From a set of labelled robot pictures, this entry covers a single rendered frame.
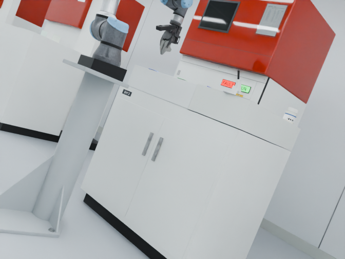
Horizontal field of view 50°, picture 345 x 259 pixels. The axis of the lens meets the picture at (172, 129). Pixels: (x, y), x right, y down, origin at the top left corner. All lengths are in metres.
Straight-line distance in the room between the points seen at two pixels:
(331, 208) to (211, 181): 2.11
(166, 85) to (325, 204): 2.19
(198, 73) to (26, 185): 1.51
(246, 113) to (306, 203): 2.19
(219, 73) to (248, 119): 0.97
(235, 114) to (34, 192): 1.10
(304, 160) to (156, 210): 2.19
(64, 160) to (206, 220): 0.77
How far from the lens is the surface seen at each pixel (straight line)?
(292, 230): 3.89
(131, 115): 2.27
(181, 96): 2.03
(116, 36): 1.93
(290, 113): 2.29
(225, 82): 2.67
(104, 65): 1.88
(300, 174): 3.89
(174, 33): 2.33
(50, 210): 2.03
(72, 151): 1.94
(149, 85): 2.23
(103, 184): 2.34
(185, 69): 2.94
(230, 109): 1.83
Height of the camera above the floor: 0.79
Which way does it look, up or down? 3 degrees down
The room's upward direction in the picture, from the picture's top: 22 degrees clockwise
